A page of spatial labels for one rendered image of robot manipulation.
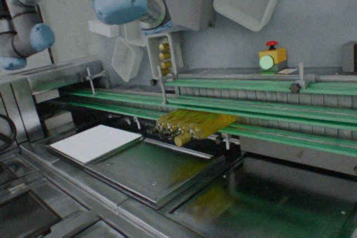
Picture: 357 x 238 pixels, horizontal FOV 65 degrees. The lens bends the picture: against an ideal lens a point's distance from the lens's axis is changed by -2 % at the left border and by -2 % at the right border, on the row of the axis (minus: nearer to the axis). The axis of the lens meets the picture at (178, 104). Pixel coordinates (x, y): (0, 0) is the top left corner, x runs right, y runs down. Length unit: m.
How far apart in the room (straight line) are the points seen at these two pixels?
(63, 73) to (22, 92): 0.27
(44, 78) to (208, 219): 1.35
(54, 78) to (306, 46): 1.42
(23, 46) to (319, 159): 0.98
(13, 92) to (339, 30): 1.60
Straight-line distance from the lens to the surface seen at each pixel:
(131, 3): 0.64
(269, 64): 1.02
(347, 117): 0.86
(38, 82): 1.86
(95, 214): 0.97
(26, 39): 0.96
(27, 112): 1.85
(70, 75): 1.93
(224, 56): 1.24
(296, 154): 1.05
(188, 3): 1.19
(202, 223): 0.84
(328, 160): 1.01
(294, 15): 1.07
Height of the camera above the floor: 1.73
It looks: 40 degrees down
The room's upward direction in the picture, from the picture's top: 113 degrees counter-clockwise
